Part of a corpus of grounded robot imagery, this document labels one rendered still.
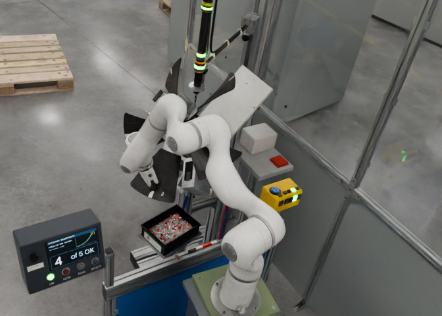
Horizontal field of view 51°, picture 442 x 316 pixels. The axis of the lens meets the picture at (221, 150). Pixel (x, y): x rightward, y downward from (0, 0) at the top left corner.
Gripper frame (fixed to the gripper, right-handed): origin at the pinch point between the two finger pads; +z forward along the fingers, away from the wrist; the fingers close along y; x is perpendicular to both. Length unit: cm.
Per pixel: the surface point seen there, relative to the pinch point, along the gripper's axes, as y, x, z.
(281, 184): -29, -51, 7
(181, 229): -17.9, -3.3, 15.4
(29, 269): -37, 53, -35
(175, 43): 265, -131, 119
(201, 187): -8.0, -20.7, 8.3
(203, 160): -12.4, -22.4, -14.0
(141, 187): 3.9, 3.6, 2.0
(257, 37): 41, -89, -20
